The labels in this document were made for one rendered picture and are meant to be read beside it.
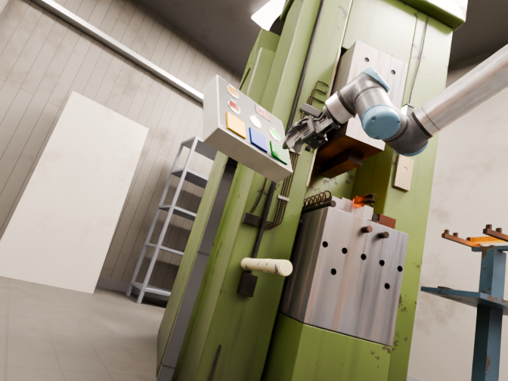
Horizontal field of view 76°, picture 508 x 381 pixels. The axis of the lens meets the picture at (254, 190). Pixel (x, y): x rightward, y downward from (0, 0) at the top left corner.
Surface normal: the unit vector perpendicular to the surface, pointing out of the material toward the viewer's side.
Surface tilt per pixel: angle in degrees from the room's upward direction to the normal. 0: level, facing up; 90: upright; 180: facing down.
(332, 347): 90
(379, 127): 150
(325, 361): 90
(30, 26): 90
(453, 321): 90
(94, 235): 79
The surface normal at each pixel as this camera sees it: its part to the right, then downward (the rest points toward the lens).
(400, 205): 0.27, -0.19
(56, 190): 0.64, -0.23
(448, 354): -0.76, -0.37
